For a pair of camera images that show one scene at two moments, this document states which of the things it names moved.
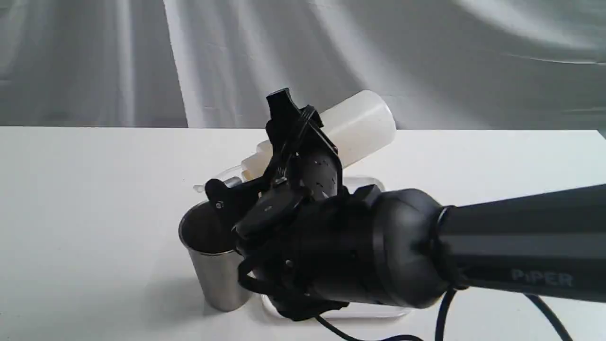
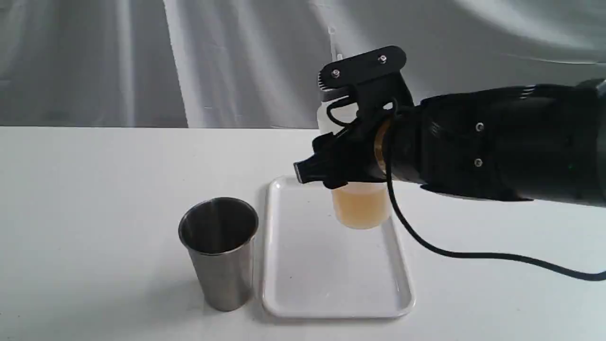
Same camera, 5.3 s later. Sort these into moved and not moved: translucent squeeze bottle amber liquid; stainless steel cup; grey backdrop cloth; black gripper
Moved: black gripper; translucent squeeze bottle amber liquid
Not moved: grey backdrop cloth; stainless steel cup
